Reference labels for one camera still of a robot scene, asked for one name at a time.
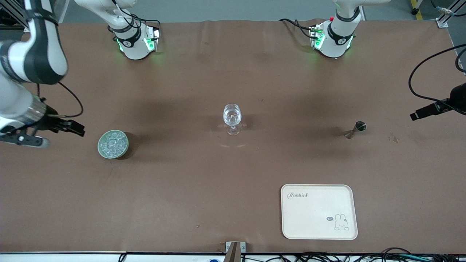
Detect aluminium frame profile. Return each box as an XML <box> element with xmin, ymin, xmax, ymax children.
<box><xmin>0</xmin><ymin>0</ymin><xmax>29</xmax><ymax>29</ymax></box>
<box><xmin>436</xmin><ymin>0</ymin><xmax>466</xmax><ymax>28</ymax></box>

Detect shiny metal jigger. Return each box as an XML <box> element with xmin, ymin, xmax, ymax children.
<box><xmin>344</xmin><ymin>121</ymin><xmax>367</xmax><ymax>139</ymax></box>

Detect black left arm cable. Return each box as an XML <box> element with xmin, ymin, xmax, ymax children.
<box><xmin>408</xmin><ymin>44</ymin><xmax>466</xmax><ymax>110</ymax></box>

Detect brown table mat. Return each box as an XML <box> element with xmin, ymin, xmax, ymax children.
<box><xmin>0</xmin><ymin>18</ymin><xmax>466</xmax><ymax>254</ymax></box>

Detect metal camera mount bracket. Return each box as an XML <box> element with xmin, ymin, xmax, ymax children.
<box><xmin>225</xmin><ymin>241</ymin><xmax>246</xmax><ymax>262</ymax></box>

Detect clear wine glass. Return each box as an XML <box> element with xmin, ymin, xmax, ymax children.
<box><xmin>223</xmin><ymin>104</ymin><xmax>242</xmax><ymax>136</ymax></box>

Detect cream rabbit print tray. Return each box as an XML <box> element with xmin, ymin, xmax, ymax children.
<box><xmin>280</xmin><ymin>184</ymin><xmax>358</xmax><ymax>241</ymax></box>

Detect tangled black cables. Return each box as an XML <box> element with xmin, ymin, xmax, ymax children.
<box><xmin>291</xmin><ymin>247</ymin><xmax>466</xmax><ymax>262</ymax></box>

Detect green round bowl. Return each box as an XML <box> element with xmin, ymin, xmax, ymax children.
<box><xmin>97</xmin><ymin>130</ymin><xmax>129</xmax><ymax>159</ymax></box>

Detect black arm base cable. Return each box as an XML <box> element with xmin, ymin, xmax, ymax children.
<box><xmin>109</xmin><ymin>0</ymin><xmax>161</xmax><ymax>30</ymax></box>
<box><xmin>279</xmin><ymin>18</ymin><xmax>314</xmax><ymax>39</ymax></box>

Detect pile of clear ice cubes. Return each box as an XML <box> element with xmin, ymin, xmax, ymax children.
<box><xmin>101</xmin><ymin>132</ymin><xmax>127</xmax><ymax>155</ymax></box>

